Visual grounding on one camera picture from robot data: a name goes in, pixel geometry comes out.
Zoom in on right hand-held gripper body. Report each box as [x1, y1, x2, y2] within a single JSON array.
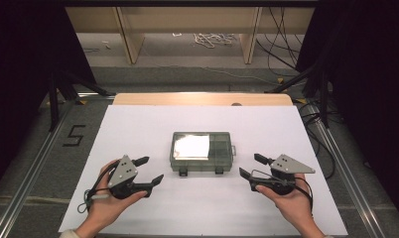
[[258, 154, 316, 196]]

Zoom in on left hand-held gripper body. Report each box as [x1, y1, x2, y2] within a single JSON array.
[[107, 154, 141, 200]]

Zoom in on grey transparent compartment box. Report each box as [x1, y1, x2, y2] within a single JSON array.
[[169, 131, 237, 178]]

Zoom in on person's right hand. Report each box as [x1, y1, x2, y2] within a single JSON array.
[[255, 175, 318, 232]]

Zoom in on person's left hand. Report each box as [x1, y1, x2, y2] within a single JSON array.
[[77, 160, 148, 237]]

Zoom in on white board sheet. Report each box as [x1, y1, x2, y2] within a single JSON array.
[[58, 104, 349, 237]]

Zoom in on black metal stand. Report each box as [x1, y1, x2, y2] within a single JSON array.
[[265, 63, 332, 129], [47, 70, 117, 133]]

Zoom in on black curtain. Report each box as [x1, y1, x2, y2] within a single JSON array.
[[0, 0, 97, 199], [295, 0, 399, 229]]

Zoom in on wooden shelf unit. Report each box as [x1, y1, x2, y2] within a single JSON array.
[[64, 6, 316, 65]]

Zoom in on left hand-held gripper cable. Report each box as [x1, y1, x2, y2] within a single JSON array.
[[76, 161, 118, 214]]

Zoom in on hand-held gripper cable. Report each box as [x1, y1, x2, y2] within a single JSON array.
[[294, 176, 315, 213], [76, 161, 118, 214]]

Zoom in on right hand-held gripper cable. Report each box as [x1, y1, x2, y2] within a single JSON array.
[[294, 176, 315, 213]]

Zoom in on black looped cables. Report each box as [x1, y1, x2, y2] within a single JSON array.
[[298, 100, 337, 181]]

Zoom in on aluminium floor rail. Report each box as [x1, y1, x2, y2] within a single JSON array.
[[0, 92, 117, 238], [305, 104, 389, 238]]

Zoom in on bundle of black floor cables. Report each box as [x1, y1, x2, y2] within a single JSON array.
[[255, 7, 309, 72]]

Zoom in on white rope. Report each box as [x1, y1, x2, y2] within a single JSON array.
[[193, 32, 237, 50]]

